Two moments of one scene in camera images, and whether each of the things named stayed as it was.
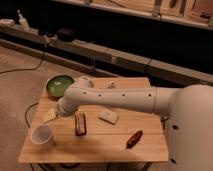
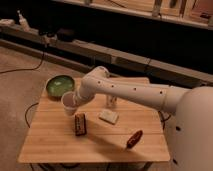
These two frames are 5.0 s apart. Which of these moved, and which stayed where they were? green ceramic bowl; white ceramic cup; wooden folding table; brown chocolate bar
Moved: white ceramic cup
Stayed: green ceramic bowl; wooden folding table; brown chocolate bar
